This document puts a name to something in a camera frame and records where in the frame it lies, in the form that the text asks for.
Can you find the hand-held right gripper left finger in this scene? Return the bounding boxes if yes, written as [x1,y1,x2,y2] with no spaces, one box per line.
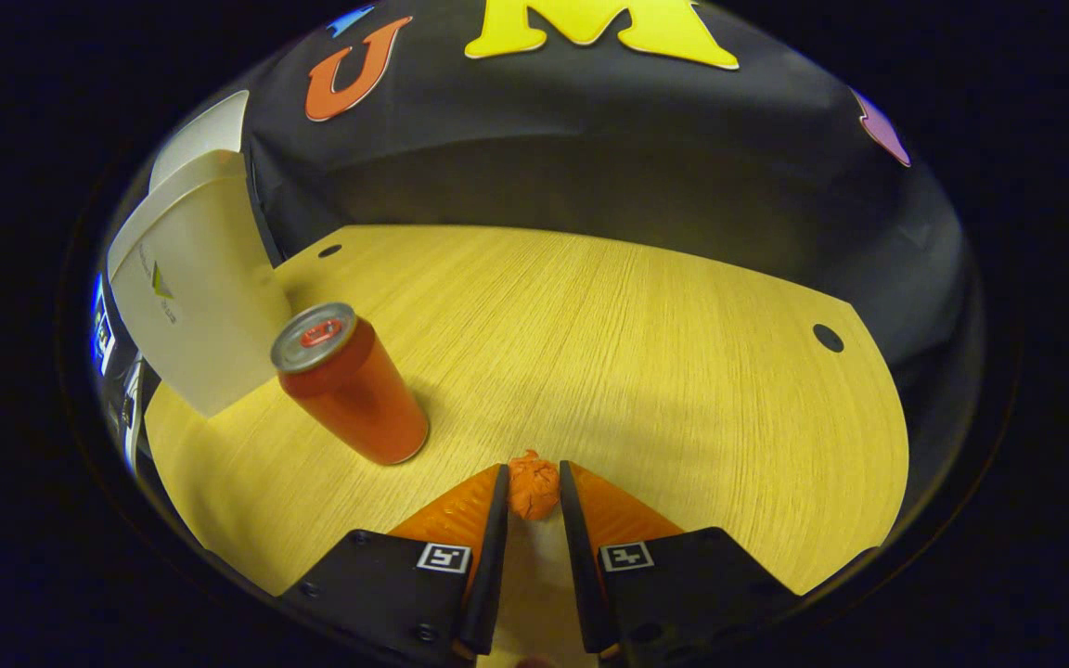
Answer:
[277,463,510,664]

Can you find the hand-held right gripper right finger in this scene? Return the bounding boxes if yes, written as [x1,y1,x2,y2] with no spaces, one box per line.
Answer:
[559,460,802,665]

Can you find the orange paper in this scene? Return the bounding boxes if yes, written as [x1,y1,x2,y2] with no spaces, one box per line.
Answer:
[508,450,561,521]

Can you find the orange pop can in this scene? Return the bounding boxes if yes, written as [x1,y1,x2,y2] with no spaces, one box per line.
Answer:
[270,302,431,467]

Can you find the white desktop garbage bin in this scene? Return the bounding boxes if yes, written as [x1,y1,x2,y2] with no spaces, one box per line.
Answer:
[108,90,294,418]

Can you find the white device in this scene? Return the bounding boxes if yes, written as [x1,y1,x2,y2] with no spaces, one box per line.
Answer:
[117,357,148,479]

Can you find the black backdrop cloth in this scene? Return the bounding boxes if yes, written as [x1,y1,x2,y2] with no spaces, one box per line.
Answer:
[242,0,985,372]

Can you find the computer monitor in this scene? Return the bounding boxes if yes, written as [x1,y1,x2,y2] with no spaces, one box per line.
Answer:
[89,274,118,377]

